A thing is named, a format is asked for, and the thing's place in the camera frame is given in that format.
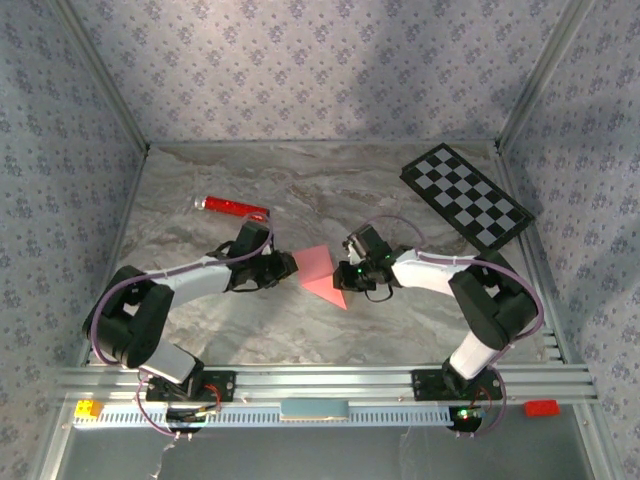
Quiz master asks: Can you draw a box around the pink cloth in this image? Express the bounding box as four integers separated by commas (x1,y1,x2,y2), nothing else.
291,244,350,311

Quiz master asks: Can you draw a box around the red glitter microphone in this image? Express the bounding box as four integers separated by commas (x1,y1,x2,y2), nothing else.
192,194,271,224

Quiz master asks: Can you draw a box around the black and white chessboard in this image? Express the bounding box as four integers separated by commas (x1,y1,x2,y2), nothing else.
399,143,536,251

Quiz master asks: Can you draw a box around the black round controller board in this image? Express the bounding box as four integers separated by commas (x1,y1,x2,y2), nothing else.
164,407,221,434
448,405,485,434

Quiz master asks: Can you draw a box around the red block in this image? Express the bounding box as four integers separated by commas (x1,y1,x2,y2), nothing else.
523,399,561,418

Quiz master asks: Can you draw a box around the yellow block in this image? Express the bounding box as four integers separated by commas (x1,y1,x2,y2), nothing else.
74,399,105,419

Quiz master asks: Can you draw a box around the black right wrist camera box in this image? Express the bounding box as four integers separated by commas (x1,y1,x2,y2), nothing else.
341,224,392,264

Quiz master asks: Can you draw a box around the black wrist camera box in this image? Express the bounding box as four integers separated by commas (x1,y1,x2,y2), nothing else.
234,219,275,256
341,224,392,264

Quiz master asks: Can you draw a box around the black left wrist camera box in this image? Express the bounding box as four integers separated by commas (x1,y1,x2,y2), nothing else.
234,219,275,256

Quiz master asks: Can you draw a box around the aluminium mounting rail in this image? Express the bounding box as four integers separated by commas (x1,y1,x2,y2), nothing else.
47,364,599,406

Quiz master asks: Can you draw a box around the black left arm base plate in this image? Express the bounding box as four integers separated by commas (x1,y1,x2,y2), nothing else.
144,369,237,404

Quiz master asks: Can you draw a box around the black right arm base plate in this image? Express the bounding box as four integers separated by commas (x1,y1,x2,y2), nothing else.
410,368,504,403

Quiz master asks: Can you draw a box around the slotted grey cable duct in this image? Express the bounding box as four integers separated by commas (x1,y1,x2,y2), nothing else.
72,402,459,429

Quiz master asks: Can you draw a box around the metal frame post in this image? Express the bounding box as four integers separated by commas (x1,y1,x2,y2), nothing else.
54,0,151,151
497,0,594,151

